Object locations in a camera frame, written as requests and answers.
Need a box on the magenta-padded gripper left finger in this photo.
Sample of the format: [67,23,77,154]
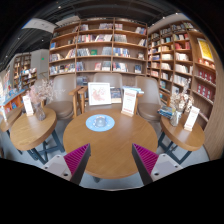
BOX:
[40,143,92,186]

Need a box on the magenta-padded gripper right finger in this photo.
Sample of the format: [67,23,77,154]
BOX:
[131,143,184,186]

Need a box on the grey computer mouse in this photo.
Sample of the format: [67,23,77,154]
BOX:
[94,115,108,129]

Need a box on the round light blue mouse pad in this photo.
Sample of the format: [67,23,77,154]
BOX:
[85,113,116,133]

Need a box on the round wooden side table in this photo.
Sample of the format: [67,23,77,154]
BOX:
[9,107,66,166]
[156,113,206,165]

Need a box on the glass vase with dried flowers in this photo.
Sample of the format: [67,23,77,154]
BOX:
[168,78,194,128]
[28,79,56,122]

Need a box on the stack of dark books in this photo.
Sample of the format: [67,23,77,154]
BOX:
[157,105,176,120]

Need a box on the brown armchair with wooden arms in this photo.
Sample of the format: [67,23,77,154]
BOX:
[77,72,141,114]
[44,73,83,121]
[134,75,164,123]

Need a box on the white red sign, wooden base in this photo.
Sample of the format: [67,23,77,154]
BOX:
[120,88,139,118]

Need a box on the small white red table sign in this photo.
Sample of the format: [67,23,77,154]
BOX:
[183,105,201,132]
[21,94,35,117]

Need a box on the white framed floral picture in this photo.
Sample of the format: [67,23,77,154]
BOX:
[87,81,112,107]

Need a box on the stack of light blue books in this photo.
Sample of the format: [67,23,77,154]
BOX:
[121,85,145,95]

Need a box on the dark upright book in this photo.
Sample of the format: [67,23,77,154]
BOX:
[110,87,123,104]

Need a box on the orange display shelf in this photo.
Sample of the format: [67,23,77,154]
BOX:
[0,69,27,123]

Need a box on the distant wooden bookshelf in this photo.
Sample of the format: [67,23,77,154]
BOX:
[12,53,38,89]

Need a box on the curved wooden bookshelf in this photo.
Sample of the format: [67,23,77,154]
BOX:
[146,19,224,161]

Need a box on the wide wooden bookshelf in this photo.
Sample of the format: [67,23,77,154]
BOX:
[48,17,149,88]

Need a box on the white ceiling panel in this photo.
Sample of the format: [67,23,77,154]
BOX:
[21,17,58,34]

